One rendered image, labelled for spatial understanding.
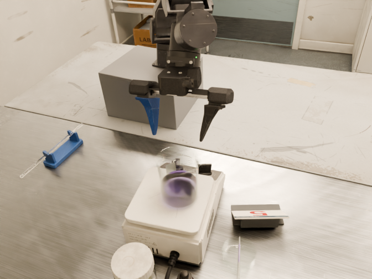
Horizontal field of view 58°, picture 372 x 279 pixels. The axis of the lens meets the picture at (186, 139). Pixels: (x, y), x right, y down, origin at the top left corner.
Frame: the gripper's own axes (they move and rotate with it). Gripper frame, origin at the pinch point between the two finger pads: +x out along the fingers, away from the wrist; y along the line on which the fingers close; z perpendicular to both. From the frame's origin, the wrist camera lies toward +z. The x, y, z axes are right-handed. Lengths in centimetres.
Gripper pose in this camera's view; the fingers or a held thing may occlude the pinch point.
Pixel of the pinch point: (179, 119)
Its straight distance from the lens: 62.7
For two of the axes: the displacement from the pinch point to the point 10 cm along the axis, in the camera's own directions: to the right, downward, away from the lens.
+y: 9.6, 1.3, -2.5
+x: -0.9, 9.8, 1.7
